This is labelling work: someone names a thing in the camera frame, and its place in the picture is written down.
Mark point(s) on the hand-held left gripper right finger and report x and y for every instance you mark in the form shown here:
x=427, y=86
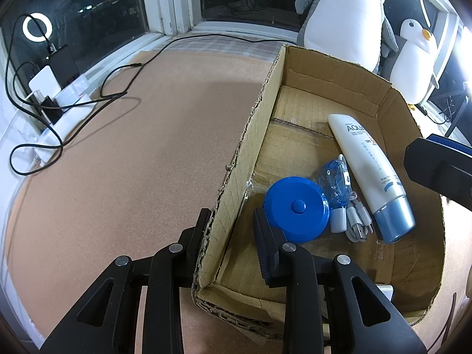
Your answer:
x=263, y=252

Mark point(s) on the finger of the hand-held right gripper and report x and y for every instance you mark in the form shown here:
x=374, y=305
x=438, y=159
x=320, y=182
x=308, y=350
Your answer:
x=442, y=169

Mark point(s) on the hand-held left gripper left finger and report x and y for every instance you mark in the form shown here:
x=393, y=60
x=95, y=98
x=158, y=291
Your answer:
x=188, y=243

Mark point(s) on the blue round tape measure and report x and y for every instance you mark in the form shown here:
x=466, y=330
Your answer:
x=295, y=210

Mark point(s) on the white sunscreen tube blue cap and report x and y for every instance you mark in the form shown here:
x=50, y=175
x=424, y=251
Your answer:
x=368, y=162

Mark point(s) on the small blue spray bottle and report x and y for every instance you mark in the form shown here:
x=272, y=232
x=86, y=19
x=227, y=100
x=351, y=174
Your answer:
x=333, y=188

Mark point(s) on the brown cardboard box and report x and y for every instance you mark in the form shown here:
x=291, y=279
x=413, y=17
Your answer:
x=295, y=147

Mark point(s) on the white charger adapter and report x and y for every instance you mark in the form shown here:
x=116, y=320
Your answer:
x=385, y=290

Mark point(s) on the small penguin plush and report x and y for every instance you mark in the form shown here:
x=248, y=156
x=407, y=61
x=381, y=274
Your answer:
x=415, y=70

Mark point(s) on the white power strip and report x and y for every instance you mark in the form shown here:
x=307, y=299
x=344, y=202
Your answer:
x=75, y=116

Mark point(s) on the large penguin plush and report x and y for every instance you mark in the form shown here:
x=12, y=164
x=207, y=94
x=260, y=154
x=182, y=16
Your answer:
x=346, y=14

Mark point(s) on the black plug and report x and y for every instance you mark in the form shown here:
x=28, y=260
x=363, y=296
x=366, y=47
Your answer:
x=51, y=108

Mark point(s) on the checked floor mat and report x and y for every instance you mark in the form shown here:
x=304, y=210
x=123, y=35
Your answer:
x=228, y=46

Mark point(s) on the white power adapter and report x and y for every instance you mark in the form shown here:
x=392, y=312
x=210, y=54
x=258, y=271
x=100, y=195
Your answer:
x=44, y=81

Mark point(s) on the black power adapter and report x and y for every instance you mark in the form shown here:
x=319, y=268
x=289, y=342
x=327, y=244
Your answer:
x=62, y=64

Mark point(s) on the white window frame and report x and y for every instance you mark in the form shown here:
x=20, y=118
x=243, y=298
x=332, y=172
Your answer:
x=166, y=3

